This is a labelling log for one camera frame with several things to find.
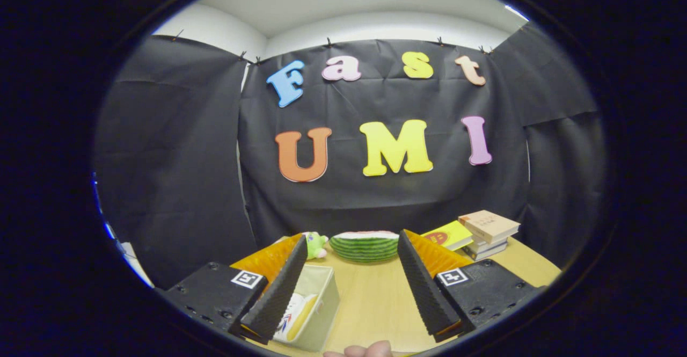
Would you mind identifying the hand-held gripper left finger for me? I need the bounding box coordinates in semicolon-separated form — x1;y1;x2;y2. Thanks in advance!
163;234;309;345

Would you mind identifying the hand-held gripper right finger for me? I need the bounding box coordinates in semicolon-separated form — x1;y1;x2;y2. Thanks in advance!
397;229;547;343

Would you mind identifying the white canvas shoe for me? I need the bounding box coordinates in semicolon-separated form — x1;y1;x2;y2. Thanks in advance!
274;293;319;343

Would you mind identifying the beige fabric storage box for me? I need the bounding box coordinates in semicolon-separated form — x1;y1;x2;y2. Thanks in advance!
273;264;341;353

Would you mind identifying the pink and green plush toy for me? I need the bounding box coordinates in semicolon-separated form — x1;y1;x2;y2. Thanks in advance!
302;231;329;260

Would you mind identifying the yellow book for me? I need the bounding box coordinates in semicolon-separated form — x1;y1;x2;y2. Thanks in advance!
421;220;474;251

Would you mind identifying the watermelon slice plush pillow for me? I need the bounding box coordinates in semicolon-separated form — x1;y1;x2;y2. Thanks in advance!
328;231;400;264

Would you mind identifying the blue-grey book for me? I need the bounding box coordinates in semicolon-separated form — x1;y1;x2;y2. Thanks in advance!
462;242;508;262

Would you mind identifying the white book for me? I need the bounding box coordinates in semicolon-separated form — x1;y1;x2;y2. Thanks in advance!
467;236;509;256

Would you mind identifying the beige book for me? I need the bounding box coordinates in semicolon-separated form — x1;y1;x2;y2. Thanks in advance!
458;210;521;244

